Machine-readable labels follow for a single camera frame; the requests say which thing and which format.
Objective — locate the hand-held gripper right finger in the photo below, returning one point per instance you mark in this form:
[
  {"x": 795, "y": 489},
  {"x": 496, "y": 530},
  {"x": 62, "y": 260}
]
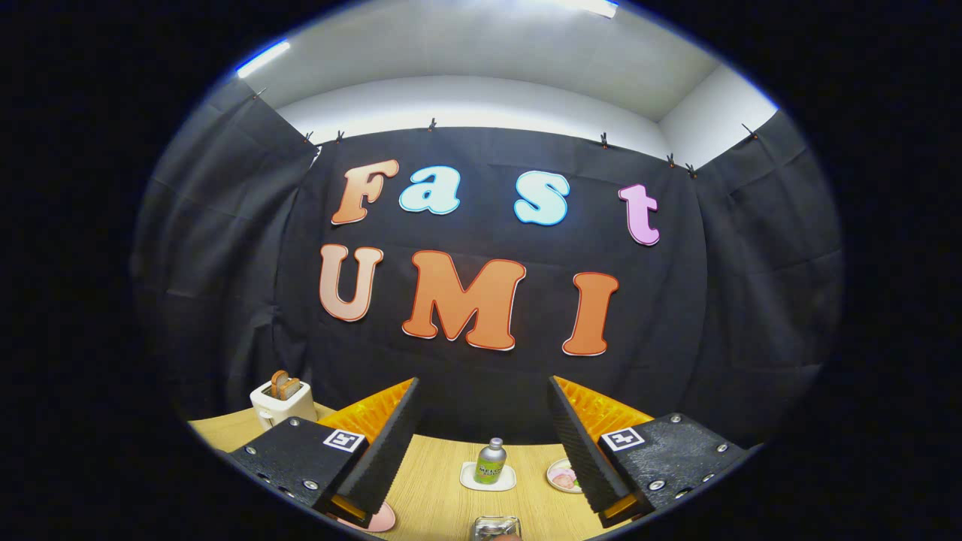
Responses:
[{"x": 577, "y": 443}]

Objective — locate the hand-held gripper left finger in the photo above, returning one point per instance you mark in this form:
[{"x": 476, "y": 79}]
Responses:
[{"x": 391, "y": 443}]

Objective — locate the pink ham slices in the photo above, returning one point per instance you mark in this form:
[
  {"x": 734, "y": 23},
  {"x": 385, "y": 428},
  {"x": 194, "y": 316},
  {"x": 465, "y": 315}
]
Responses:
[{"x": 565, "y": 476}]

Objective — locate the white oval plate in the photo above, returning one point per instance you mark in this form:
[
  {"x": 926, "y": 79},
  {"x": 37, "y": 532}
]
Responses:
[{"x": 556, "y": 485}]

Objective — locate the pink round plate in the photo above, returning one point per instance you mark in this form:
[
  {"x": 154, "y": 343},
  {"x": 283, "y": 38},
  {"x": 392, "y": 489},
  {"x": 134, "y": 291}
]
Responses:
[{"x": 382, "y": 518}]

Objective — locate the white square coaster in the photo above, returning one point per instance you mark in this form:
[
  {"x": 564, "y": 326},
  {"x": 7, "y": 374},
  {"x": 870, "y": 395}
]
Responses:
[{"x": 466, "y": 481}]

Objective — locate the green soda bottle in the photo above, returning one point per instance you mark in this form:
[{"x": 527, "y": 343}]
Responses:
[{"x": 490, "y": 464}]

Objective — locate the white toaster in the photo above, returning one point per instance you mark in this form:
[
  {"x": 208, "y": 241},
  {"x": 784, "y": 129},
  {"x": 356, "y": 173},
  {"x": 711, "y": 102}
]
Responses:
[{"x": 282, "y": 409}]

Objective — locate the brown toast slices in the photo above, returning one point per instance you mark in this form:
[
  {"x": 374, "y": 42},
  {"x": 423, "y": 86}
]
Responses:
[{"x": 285, "y": 385}]

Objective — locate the row of black cloth clips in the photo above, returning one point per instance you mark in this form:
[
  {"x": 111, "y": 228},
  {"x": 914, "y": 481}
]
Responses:
[{"x": 432, "y": 125}]

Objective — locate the long ceiling light strip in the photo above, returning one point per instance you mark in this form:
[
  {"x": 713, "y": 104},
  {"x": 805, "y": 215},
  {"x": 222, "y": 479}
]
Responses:
[{"x": 263, "y": 58}]

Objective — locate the bright ceiling light panel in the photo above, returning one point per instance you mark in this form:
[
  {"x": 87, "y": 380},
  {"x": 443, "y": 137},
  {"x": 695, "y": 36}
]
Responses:
[{"x": 586, "y": 6}]

